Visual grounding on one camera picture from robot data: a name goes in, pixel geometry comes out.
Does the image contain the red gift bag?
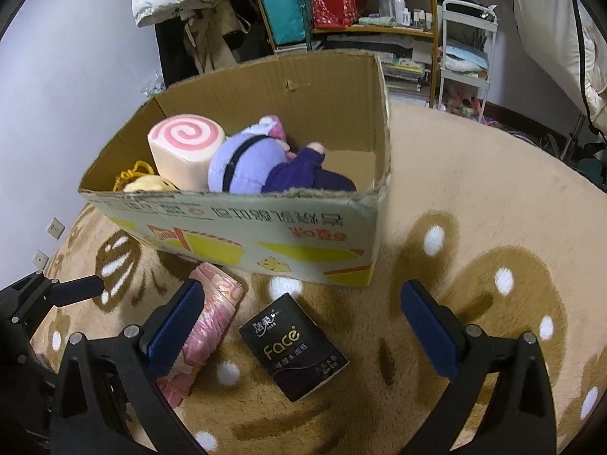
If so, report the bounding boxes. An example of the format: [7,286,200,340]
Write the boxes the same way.
[303,0,368,29]

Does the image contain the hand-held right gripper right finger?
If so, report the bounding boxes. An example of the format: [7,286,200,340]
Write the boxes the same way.
[399,279,558,455]

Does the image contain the beige brown patterned rug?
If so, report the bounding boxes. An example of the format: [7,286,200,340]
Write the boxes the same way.
[28,102,607,455]

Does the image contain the colourful plastic bag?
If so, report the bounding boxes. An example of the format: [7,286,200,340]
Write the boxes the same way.
[142,71,167,100]

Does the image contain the beige hanging coat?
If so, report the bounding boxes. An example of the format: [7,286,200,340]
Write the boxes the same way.
[182,2,252,74]

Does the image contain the stack of books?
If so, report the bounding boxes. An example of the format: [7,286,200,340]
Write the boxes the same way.
[379,40,434,100]

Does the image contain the yellow plush toy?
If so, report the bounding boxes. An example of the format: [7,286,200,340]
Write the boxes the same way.
[113,160,180,193]

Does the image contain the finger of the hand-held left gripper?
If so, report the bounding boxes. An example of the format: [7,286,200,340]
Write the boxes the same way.
[0,270,105,325]

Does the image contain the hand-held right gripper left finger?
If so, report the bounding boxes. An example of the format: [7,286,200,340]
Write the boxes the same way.
[50,279,207,455]

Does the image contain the cardboard box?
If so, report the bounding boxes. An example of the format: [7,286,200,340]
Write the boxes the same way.
[78,50,393,289]

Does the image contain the green thin pole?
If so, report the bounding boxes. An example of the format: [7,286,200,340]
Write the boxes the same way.
[291,0,314,53]

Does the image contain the pink tissue pack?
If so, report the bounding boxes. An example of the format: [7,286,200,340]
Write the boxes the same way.
[156,263,248,408]

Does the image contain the teal bag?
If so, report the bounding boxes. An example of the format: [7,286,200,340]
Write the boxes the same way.
[258,0,309,46]

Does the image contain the pink items in cart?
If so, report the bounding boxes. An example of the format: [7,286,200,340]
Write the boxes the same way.
[441,83,480,117]

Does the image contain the black tissue pack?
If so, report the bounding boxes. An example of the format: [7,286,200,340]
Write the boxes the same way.
[238,293,350,403]

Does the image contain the pink swirl roll plush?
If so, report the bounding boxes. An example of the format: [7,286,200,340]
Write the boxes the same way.
[147,114,226,193]

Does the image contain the row of cosmetic bottles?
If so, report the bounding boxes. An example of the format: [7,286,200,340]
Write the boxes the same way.
[374,0,434,29]

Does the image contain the purple plush doll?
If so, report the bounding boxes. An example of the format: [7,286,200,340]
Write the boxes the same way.
[208,115,357,195]

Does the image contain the white trolley cart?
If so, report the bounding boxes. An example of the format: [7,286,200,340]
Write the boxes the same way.
[434,0,498,124]

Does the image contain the blue white folded cloths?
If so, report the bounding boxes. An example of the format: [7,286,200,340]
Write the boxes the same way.
[441,40,489,77]

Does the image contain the black hanging pants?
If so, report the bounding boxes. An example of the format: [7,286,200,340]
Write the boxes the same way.
[154,19,200,88]

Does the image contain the dark hanging garment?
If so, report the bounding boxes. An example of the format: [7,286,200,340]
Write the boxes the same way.
[237,0,276,62]

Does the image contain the office chair base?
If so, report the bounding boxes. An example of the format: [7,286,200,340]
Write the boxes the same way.
[545,114,607,185]

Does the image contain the wooden bookshelf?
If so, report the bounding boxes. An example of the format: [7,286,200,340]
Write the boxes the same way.
[244,0,439,107]

